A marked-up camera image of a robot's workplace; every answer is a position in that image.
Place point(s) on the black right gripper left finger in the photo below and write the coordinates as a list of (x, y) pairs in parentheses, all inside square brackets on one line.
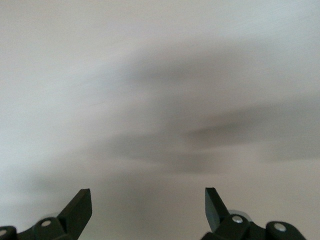
[(75, 215)]

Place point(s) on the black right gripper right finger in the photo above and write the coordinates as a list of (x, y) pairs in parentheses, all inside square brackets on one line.
[(215, 212)]

